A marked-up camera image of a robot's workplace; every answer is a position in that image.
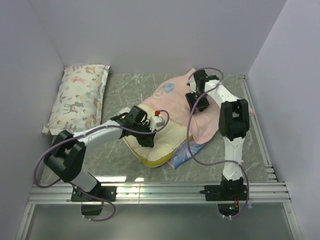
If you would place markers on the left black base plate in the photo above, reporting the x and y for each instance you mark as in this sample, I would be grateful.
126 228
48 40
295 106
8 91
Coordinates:
102 192

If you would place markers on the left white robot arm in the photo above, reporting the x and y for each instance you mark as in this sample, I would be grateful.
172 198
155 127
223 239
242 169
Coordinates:
66 160

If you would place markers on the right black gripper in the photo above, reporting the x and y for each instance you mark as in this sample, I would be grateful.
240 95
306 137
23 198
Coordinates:
189 99

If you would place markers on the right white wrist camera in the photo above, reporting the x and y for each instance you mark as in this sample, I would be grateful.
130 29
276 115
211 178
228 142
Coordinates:
192 85

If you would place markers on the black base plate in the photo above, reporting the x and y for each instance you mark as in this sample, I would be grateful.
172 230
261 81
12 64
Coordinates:
219 193
102 192

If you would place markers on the cream yellow-edged pillow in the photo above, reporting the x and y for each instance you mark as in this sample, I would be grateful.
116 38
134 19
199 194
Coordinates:
166 143

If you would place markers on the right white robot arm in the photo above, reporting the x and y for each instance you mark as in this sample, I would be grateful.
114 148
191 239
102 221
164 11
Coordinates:
233 125

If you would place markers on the pink pillowcase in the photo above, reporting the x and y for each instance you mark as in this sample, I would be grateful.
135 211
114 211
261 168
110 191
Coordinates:
170 96

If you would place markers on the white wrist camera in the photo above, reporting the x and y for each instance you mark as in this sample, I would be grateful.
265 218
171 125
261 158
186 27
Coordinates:
192 85
158 120

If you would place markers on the aluminium mounting rail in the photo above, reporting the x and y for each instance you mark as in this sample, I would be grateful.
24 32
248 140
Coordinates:
159 193

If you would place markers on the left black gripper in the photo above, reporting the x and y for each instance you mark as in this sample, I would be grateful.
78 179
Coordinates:
148 141

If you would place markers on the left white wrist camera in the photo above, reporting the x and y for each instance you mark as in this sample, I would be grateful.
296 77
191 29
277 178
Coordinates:
158 120

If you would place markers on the white patterned pillow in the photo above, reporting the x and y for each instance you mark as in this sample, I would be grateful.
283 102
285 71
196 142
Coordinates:
79 100

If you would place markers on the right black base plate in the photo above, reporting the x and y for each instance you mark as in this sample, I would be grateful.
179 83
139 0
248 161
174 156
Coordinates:
219 193

